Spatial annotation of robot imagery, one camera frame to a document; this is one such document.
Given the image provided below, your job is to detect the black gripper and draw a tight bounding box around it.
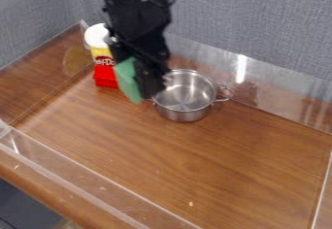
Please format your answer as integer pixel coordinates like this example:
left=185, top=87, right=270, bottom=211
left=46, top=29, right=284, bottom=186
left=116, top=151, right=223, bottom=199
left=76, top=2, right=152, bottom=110
left=104, top=9, right=172, bottom=99

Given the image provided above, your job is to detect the green foam block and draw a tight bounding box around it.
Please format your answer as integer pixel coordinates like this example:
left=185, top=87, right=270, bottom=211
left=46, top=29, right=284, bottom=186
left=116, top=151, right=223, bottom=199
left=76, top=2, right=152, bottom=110
left=114, top=57, right=144, bottom=104

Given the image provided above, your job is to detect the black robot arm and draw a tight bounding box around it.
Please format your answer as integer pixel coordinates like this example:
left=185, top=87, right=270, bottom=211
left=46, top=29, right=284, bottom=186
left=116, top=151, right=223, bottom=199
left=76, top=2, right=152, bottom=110
left=104, top=0, right=176, bottom=103

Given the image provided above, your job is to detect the red rectangular block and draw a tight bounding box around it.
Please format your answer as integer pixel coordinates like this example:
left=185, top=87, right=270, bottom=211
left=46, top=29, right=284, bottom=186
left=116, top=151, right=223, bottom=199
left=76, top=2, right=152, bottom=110
left=94, top=65, right=118, bottom=88

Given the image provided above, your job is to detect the yellow play-doh tub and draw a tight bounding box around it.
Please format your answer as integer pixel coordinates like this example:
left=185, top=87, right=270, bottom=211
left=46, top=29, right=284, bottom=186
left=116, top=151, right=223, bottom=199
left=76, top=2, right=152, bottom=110
left=85, top=23, right=116, bottom=66

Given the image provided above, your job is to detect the small steel pot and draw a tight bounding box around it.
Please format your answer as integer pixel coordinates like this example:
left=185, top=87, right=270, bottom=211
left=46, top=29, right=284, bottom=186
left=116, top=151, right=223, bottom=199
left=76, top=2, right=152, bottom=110
left=151, top=69, right=232, bottom=122

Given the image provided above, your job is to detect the clear acrylic table barrier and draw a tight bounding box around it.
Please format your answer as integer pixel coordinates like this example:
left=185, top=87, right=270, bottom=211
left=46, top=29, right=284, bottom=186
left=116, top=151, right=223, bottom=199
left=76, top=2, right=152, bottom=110
left=0, top=24, right=332, bottom=229

